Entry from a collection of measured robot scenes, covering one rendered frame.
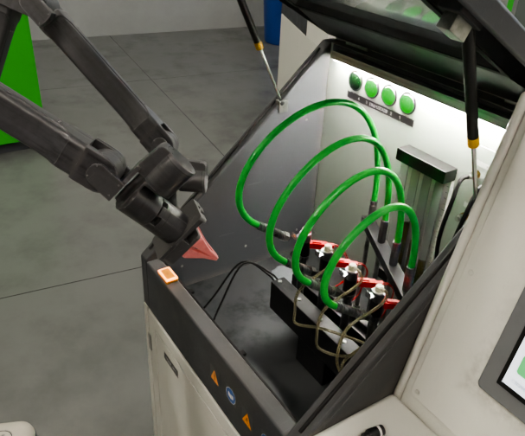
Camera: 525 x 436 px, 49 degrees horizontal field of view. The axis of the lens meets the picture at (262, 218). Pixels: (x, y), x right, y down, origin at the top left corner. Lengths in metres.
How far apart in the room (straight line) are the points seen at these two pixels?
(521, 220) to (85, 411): 1.88
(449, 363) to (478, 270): 0.18
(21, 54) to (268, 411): 3.55
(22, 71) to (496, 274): 3.79
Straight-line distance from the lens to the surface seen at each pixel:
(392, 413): 1.13
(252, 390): 1.17
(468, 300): 1.02
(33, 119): 0.91
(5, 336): 2.84
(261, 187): 1.58
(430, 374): 1.10
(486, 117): 1.20
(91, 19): 7.65
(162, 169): 0.88
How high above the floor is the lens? 1.81
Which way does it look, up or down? 31 degrees down
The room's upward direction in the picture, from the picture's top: 3 degrees clockwise
